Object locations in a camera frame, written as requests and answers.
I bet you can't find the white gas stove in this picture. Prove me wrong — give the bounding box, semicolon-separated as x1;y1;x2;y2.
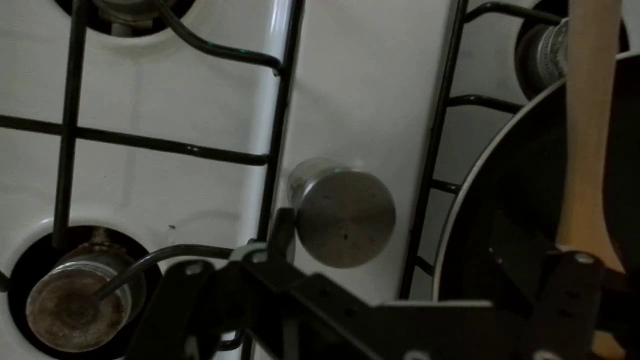
0;0;640;360

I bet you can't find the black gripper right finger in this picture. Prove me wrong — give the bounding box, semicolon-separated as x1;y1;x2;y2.
490;215;640;360

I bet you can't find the wooden spatula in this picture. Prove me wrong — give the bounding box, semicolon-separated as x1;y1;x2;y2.
556;0;630;360

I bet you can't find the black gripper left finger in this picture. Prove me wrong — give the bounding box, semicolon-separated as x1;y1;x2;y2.
126;205;385;360

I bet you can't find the black stove grate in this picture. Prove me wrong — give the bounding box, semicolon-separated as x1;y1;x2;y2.
0;0;307;360
397;0;575;301

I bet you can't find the black frying pan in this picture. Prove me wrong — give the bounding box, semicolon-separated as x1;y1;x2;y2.
432;52;640;306

